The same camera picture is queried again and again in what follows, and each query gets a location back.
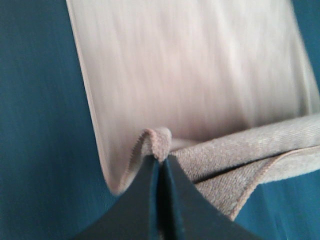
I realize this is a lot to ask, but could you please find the black table cloth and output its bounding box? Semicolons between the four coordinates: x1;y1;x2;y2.
0;0;125;240

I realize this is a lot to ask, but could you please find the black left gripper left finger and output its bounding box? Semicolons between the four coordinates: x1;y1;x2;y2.
73;155;159;240

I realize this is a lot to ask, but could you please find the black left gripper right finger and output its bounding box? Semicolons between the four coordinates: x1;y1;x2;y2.
159;155;253;240

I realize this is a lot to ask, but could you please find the brown towel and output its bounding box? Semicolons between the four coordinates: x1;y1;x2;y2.
66;0;320;220

